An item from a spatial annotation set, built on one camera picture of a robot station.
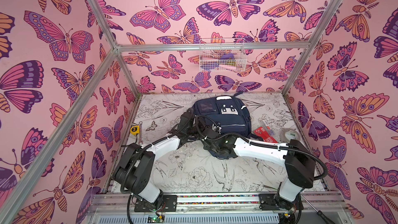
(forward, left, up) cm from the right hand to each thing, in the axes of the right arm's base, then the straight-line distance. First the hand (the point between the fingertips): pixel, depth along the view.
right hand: (206, 141), depth 84 cm
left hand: (+7, -5, +6) cm, 10 cm away
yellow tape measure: (+11, +45, -7) cm, 47 cm away
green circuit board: (-34, +25, -12) cm, 44 cm away
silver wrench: (+6, +41, -10) cm, 43 cm away
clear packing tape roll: (+10, -52, -8) cm, 54 cm away
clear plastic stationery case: (+16, -40, -9) cm, 44 cm away
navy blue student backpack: (+22, -15, -3) cm, 27 cm away
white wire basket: (+46, -10, +24) cm, 53 cm away
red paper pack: (+12, -36, -11) cm, 39 cm away
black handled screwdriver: (-31, -52, -10) cm, 61 cm away
